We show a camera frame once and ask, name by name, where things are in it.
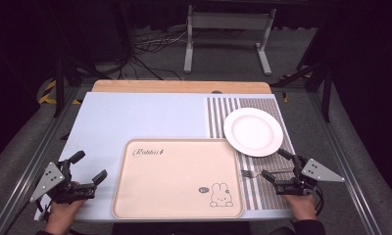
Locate aluminium frame rail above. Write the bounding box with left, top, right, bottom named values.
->
left=306, top=91, right=383, bottom=235
left=0, top=87, right=82, bottom=235

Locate silver metal fork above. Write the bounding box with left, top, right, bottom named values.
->
left=240, top=167, right=295, bottom=179

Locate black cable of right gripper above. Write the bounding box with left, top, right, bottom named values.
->
left=314, top=188, right=325, bottom=217

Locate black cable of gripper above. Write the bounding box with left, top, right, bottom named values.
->
left=35, top=198, right=52, bottom=223
left=314, top=188, right=325, bottom=217

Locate wooden table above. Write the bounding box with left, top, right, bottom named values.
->
left=91, top=79, right=273, bottom=95

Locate white round plate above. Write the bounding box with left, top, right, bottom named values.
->
left=222, top=107, right=284, bottom=159

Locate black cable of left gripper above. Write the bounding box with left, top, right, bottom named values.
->
left=35, top=198, right=52, bottom=223

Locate person's left hand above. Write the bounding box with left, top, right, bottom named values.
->
left=44, top=199, right=86, bottom=235

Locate grey metal stand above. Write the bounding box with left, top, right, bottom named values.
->
left=182, top=4, right=277, bottom=77

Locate beige tray with rabbit print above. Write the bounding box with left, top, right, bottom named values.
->
left=111, top=137, right=245, bottom=220

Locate person's right hand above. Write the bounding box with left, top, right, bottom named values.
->
left=279, top=193, right=319, bottom=222

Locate yellow black striped tape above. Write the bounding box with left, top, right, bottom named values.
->
left=36, top=79, right=83, bottom=107

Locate black tripod stand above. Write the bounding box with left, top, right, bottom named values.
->
left=270, top=13, right=340, bottom=123
left=45, top=3, right=114, bottom=119

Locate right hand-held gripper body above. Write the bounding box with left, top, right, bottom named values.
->
left=273, top=155, right=346, bottom=197

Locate person's dark torso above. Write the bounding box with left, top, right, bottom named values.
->
left=112, top=221, right=251, bottom=235

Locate striped grey placemat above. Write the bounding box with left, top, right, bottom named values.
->
left=206, top=96, right=297, bottom=212

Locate bundle of floor cables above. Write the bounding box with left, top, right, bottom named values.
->
left=95, top=27, right=247, bottom=81

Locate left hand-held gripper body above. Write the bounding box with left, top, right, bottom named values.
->
left=29, top=159, right=97, bottom=206

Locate light blue table mat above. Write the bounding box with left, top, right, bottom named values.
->
left=33, top=91, right=295, bottom=223

